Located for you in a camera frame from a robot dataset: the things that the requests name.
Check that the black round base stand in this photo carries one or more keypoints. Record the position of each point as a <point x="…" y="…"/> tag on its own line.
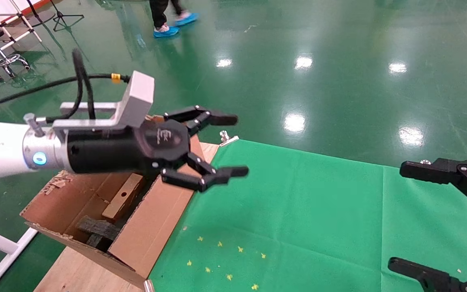
<point x="43" y="18"/>

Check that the large open cardboard carton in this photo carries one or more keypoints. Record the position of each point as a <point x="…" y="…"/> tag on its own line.
<point x="152" y="227"/>

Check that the black foam piece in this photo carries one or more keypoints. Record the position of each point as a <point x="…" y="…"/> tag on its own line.
<point x="99" y="229"/>

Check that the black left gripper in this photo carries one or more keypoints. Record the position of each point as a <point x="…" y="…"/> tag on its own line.
<point x="108" y="152"/>

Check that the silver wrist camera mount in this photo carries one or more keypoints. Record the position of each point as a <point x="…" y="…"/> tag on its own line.
<point x="138" y="97"/>

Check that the green table cloth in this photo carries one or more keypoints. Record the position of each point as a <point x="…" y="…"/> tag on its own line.
<point x="318" y="223"/>

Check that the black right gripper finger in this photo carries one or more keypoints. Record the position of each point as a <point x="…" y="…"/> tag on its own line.
<point x="432" y="279"/>
<point x="464" y="176"/>

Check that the person in black trousers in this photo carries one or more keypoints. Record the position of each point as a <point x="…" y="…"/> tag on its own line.
<point x="158" y="12"/>

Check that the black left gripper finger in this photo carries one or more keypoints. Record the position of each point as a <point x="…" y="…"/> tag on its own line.
<point x="229" y="172"/>

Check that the black tripod stand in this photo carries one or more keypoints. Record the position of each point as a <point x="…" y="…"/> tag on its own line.
<point x="59" y="16"/>

